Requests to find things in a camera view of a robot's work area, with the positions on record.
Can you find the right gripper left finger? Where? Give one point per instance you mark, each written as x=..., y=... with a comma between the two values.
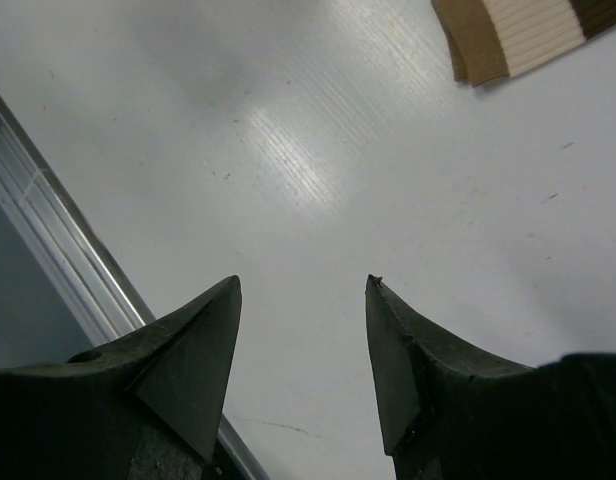
x=145, y=406

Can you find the aluminium frame rail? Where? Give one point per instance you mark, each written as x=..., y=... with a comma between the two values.
x=61, y=291

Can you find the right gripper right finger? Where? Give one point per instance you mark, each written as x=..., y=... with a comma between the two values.
x=451, y=410

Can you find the cream brown striped sock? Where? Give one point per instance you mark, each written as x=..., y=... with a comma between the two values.
x=490, y=41

